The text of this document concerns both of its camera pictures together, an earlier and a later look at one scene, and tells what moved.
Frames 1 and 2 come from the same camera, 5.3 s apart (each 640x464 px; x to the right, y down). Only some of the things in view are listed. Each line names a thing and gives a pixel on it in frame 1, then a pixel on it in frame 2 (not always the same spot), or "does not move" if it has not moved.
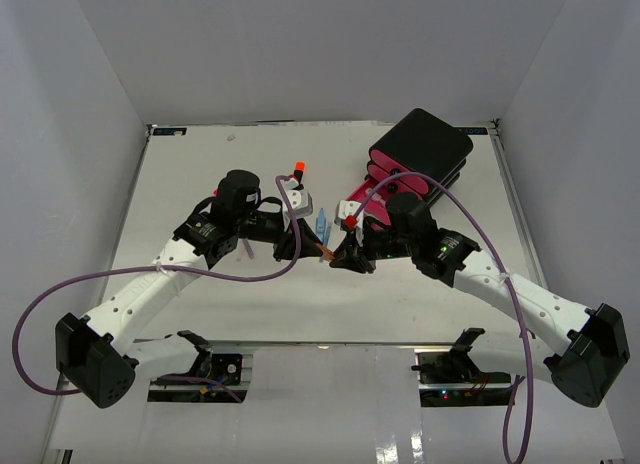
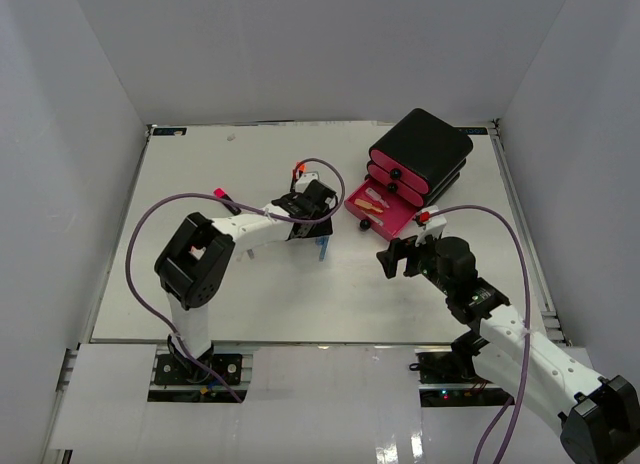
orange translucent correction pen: [326, 252] → [361, 202]
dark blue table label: [169, 131] does not move
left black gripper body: [269, 228] → [319, 228]
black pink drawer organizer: [421, 143] does not move
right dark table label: [473, 131] does not move
